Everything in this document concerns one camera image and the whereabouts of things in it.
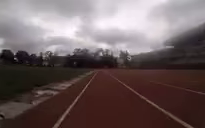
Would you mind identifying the row of trees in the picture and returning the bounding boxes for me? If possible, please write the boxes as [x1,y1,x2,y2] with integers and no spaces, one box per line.
[0,47,132,69]

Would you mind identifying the red running track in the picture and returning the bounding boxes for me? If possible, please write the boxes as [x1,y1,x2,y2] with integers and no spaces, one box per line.
[0,68,205,128]

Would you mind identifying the grandstand building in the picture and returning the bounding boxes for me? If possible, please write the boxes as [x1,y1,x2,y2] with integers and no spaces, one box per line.
[130,18,205,71]

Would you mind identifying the green grass field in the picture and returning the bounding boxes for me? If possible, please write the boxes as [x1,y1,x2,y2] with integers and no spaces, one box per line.
[0,64,95,102]

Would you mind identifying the grey concrete kerb strip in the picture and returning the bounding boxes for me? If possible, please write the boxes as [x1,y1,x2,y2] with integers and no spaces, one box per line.
[0,70,97,128]

